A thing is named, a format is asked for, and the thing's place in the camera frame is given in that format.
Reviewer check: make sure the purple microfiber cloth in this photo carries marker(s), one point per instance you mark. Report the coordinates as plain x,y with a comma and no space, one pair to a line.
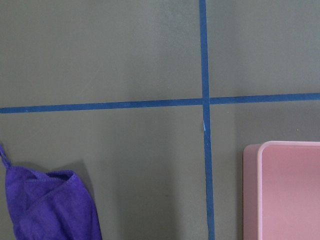
49,206

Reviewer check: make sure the pink plastic bin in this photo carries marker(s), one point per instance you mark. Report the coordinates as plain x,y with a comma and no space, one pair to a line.
281,191

